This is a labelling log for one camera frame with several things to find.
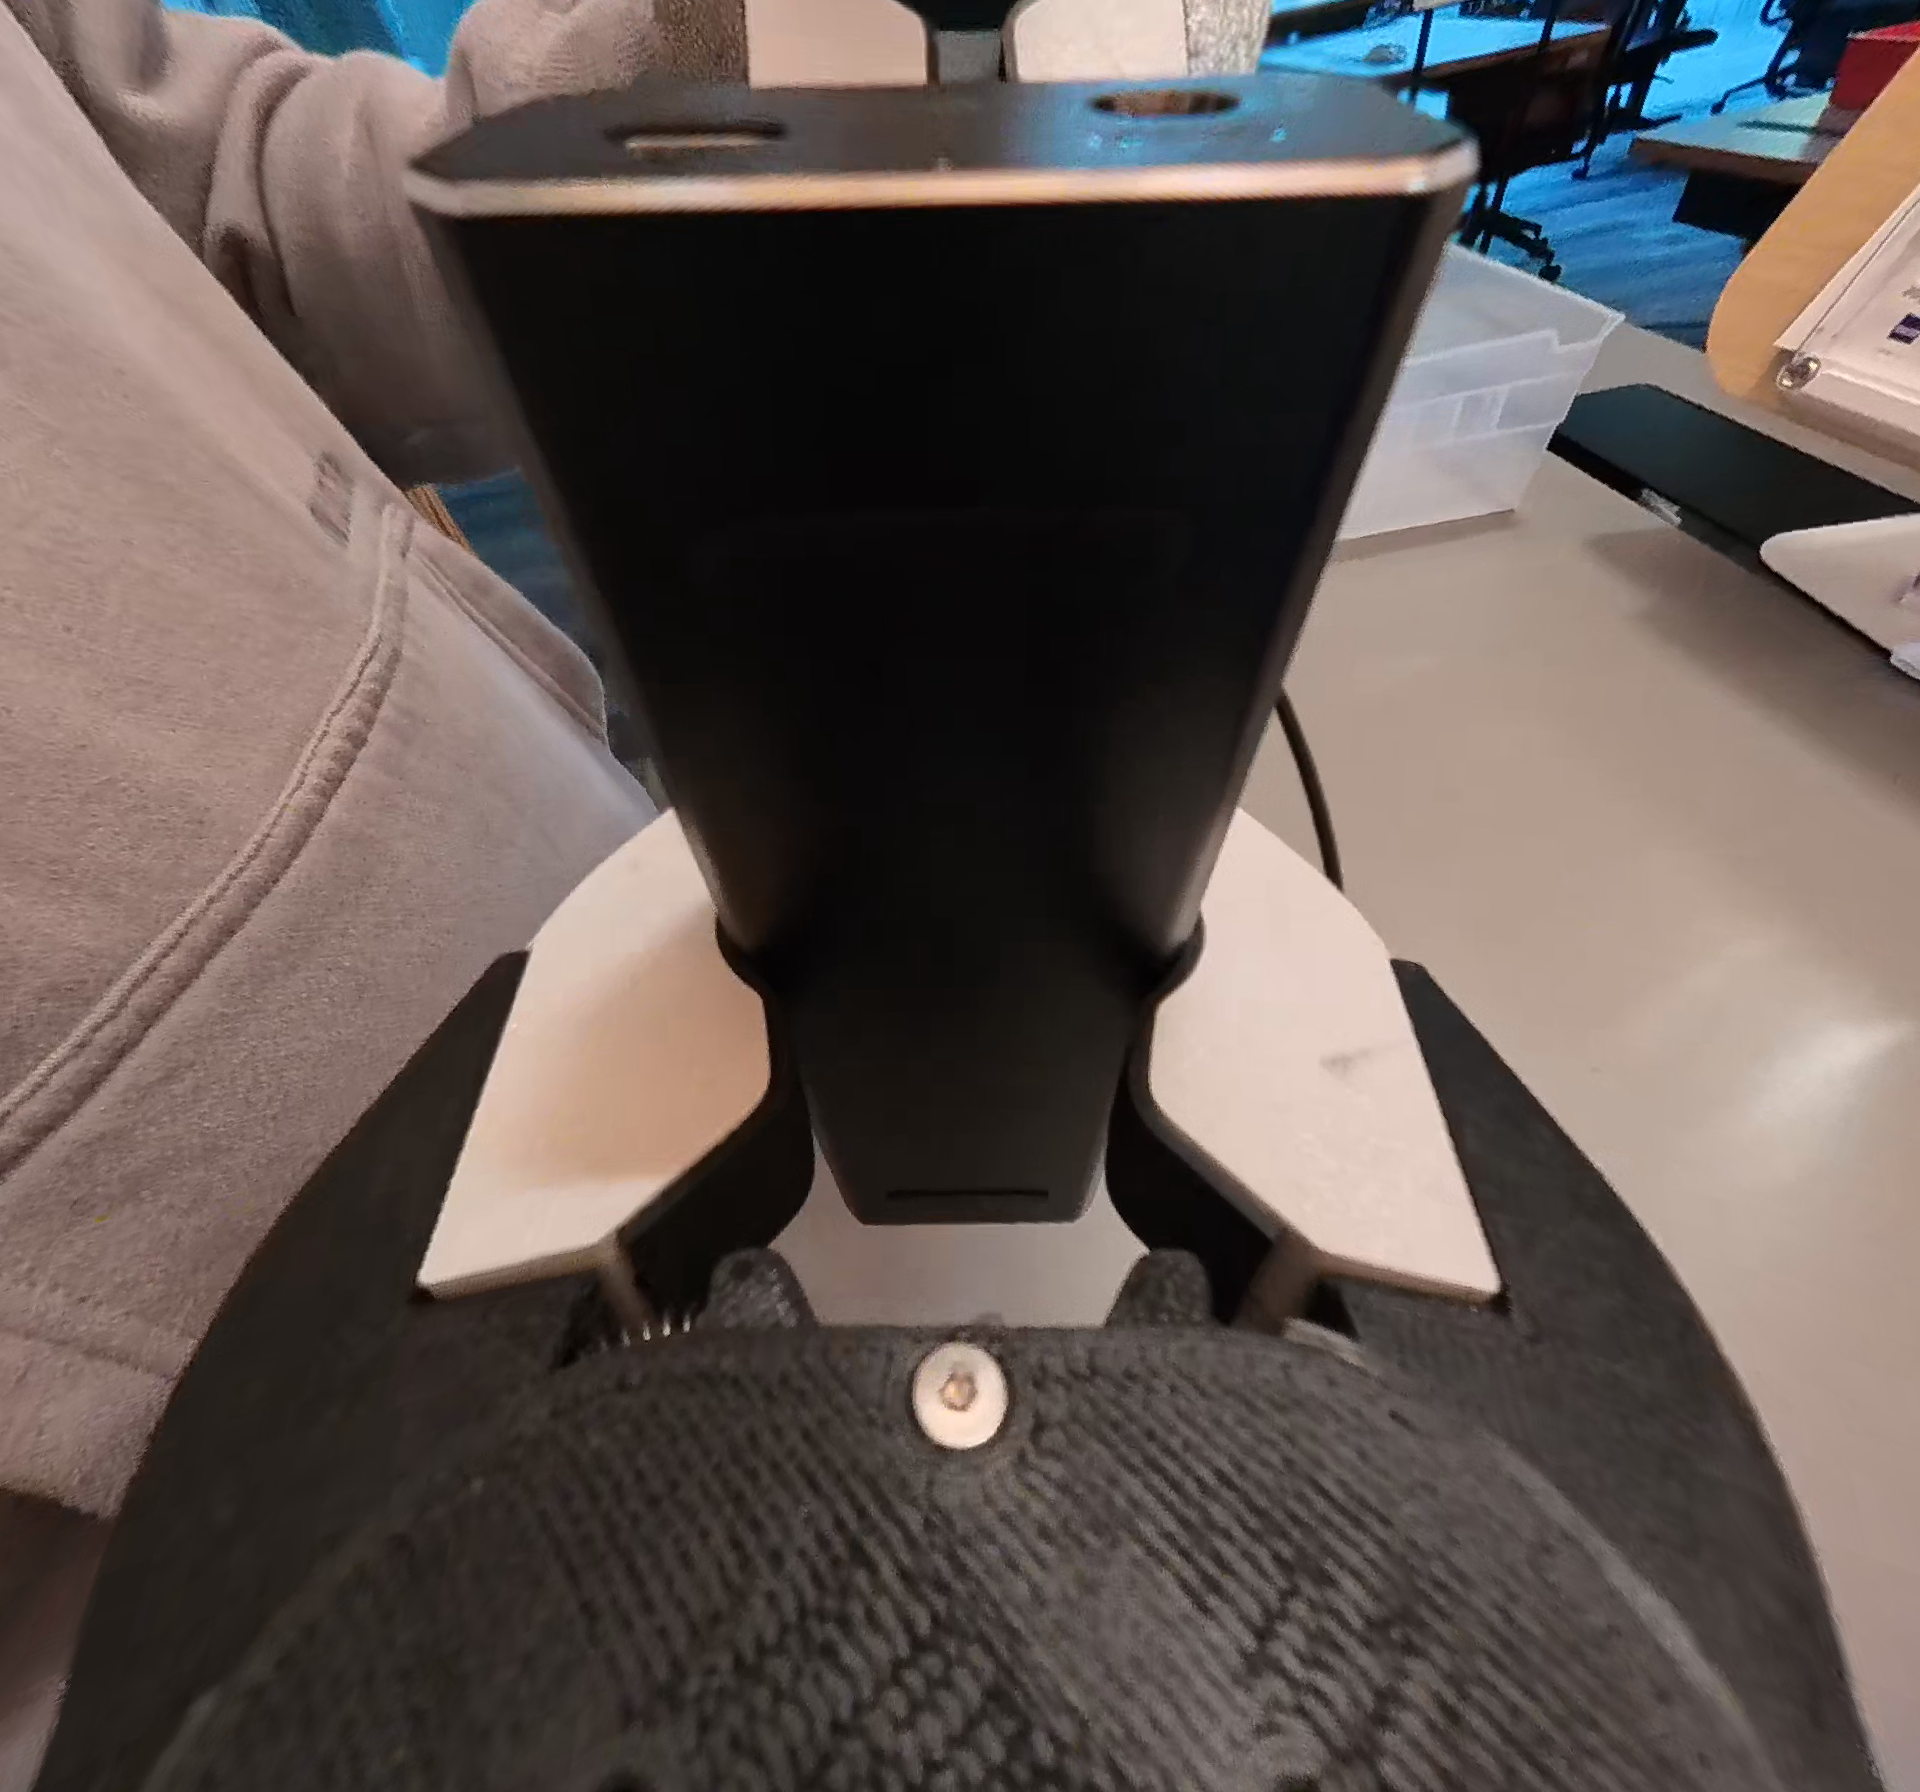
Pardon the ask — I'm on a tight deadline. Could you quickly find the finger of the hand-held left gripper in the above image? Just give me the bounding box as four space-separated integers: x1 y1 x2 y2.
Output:
1006 0 1190 85
741 0 935 89

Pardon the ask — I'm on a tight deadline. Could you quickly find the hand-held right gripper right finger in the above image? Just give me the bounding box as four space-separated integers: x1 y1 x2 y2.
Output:
1128 809 1504 1302

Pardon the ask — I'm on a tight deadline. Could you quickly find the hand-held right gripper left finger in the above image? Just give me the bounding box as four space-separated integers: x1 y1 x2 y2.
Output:
417 809 779 1299

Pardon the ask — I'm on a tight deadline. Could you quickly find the black power bank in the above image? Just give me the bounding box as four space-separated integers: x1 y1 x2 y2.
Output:
404 69 1485 1228

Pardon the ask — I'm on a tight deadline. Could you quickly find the person's left forearm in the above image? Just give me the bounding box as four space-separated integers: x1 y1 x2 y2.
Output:
156 0 669 474

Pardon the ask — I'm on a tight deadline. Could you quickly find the black office chair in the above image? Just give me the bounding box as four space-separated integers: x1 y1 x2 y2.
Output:
1438 14 1651 287

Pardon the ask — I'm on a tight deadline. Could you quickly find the clear plastic bin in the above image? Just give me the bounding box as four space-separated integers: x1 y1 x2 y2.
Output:
1340 244 1627 544

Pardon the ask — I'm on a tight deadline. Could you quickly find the wooden office desk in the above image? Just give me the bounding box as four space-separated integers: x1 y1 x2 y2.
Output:
1627 89 1877 241

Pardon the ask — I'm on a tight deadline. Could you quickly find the red box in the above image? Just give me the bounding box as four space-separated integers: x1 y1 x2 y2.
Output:
1834 18 1920 100

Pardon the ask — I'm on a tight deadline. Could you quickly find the wooden sign board with paper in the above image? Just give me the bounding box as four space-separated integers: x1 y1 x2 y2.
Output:
1707 96 1920 463

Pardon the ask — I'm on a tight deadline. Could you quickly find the flat black pad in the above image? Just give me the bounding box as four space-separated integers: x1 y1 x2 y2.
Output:
1549 384 1920 583

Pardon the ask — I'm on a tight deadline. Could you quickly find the black cable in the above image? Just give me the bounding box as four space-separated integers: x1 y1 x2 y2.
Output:
1272 690 1345 881

